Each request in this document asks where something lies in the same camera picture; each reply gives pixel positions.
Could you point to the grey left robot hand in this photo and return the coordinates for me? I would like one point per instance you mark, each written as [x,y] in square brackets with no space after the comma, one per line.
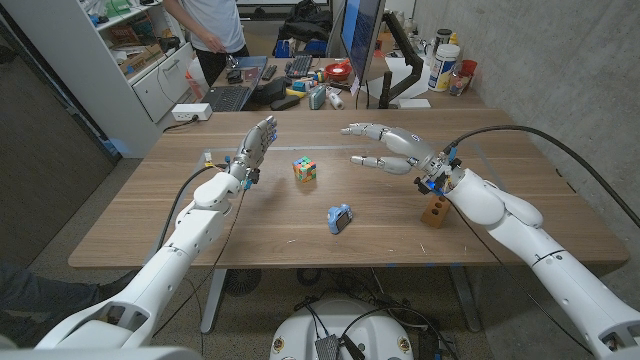
[255,147]

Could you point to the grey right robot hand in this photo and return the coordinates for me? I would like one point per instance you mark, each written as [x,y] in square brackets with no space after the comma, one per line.
[412,145]

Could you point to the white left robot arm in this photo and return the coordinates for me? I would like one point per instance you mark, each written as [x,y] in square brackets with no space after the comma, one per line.
[170,260]

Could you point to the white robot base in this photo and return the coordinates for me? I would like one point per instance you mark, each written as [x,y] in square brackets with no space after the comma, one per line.
[375,330]

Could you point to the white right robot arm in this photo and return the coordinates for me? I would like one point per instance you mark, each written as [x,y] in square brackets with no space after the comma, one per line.
[550,260]

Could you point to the orange wooden block with holes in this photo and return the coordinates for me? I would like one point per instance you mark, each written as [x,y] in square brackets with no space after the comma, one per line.
[434,214]

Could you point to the flat white box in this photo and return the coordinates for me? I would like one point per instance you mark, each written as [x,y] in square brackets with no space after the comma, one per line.
[414,103]

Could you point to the flat black case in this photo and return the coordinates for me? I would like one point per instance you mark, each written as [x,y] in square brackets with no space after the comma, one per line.
[285,103]

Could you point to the multicolour puzzle cube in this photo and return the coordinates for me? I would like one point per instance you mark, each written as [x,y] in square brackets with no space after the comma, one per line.
[304,169]

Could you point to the black pouch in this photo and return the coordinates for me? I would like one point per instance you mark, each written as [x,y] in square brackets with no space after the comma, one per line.
[270,92]

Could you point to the dark laptop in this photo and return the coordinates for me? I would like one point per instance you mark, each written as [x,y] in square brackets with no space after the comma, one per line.
[227,97]

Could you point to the white paper sheet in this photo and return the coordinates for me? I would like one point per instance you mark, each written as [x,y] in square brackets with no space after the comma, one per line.
[400,75]

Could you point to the white power strip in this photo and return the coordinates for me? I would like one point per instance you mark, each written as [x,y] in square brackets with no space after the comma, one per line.
[192,111]

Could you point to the black remote control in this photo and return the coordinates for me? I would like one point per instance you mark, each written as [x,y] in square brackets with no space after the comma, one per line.
[269,72]

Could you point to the teal box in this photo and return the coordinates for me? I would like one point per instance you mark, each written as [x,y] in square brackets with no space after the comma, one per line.
[317,97]

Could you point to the white wipes canister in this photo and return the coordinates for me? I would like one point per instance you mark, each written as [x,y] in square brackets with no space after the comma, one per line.
[442,67]

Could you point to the small white roll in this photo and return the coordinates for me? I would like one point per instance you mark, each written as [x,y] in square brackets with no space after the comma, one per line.
[337,101]

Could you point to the black keyboard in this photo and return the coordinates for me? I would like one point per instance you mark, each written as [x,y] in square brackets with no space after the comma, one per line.
[299,66]

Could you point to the red bowl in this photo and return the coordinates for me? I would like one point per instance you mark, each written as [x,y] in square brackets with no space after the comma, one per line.
[338,71]

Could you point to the yellow bottle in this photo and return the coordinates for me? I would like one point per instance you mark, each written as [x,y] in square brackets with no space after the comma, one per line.
[454,39]

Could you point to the blue plastic crate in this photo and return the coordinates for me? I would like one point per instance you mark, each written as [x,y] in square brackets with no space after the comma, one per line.
[316,48]

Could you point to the computer monitor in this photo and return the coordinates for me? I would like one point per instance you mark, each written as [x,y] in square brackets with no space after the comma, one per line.
[362,35]

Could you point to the person in white shirt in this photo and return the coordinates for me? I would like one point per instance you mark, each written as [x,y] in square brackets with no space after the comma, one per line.
[215,25]

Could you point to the black floor fan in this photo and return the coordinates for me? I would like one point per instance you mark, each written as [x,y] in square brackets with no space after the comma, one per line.
[242,281]

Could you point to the black backpack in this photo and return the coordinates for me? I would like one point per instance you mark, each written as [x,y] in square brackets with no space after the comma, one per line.
[305,22]

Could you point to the cardboard box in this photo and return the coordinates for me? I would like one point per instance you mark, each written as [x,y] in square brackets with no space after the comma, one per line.
[142,59]

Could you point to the grey table leg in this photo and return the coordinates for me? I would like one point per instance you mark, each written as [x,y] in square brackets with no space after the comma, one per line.
[214,300]
[465,300]

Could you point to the white shelf cabinet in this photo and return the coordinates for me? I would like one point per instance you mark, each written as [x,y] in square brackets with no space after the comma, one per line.
[100,85]

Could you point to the grey mesh electronics box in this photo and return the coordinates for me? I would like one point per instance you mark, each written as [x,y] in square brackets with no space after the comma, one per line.
[327,348]

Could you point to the person in dark trousers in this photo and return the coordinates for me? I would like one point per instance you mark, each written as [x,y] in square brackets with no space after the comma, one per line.
[40,295]

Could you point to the blue toy camera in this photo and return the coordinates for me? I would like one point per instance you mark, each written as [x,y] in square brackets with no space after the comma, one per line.
[339,220]

